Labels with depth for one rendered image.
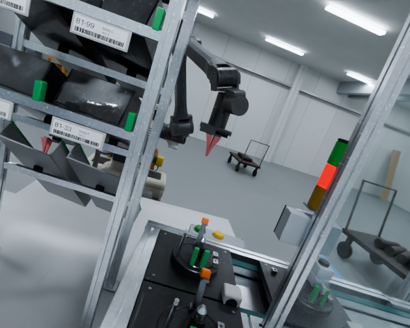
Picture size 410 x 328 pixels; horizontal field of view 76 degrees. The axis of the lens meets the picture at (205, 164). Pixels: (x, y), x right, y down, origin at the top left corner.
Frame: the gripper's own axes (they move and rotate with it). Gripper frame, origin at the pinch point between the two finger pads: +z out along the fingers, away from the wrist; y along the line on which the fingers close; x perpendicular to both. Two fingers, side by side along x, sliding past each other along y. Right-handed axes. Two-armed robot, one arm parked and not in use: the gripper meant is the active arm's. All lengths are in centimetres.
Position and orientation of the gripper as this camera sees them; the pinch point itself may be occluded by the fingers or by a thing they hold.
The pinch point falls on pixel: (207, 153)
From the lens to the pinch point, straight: 85.4
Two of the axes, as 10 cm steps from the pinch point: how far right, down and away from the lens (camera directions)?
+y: 9.5, 3.1, 0.7
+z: -3.2, 9.3, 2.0
